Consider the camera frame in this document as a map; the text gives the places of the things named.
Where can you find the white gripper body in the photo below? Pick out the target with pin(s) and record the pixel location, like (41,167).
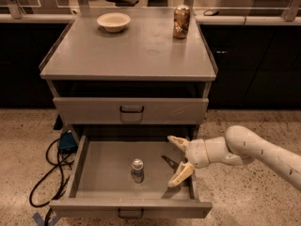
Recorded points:
(197,153)

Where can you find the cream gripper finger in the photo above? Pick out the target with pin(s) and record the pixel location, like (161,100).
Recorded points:
(183,171)
(181,143)

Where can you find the silver blue redbull can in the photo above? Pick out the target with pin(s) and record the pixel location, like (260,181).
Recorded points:
(138,170)

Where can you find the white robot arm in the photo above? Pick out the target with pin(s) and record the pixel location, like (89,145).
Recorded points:
(239,146)

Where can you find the open grey middle drawer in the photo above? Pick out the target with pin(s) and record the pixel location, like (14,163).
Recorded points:
(102,186)

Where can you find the grey drawer cabinet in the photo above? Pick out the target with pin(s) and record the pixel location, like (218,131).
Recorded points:
(142,61)

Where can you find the closed grey upper drawer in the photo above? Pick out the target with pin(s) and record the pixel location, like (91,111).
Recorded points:
(85,110)

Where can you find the gold soda can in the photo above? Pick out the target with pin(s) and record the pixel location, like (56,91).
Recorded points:
(181,21)

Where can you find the blue power box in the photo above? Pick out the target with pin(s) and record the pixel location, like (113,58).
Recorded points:
(67,143)

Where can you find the white paper bowl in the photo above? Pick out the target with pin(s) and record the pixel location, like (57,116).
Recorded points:
(113,22)

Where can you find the blue floor tape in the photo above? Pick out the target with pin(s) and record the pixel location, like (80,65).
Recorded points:
(40,221)

